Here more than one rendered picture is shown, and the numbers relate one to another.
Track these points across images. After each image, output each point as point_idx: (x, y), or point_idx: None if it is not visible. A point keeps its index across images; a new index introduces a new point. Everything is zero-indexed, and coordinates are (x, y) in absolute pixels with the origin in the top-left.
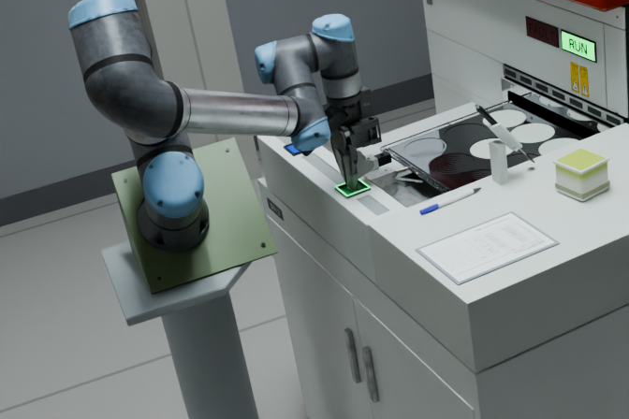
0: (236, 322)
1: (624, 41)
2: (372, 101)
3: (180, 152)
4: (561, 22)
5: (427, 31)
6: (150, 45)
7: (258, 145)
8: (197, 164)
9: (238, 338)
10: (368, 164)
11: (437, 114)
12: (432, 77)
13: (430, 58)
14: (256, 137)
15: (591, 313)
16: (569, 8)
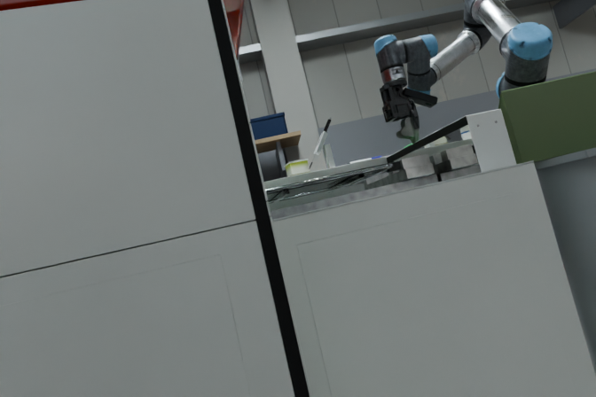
0: (554, 226)
1: None
2: (381, 97)
3: (504, 72)
4: None
5: (251, 126)
6: (471, 10)
7: (503, 118)
8: (497, 82)
9: (555, 236)
10: (399, 133)
11: (312, 210)
12: (269, 207)
13: (262, 174)
14: (500, 109)
15: None
16: None
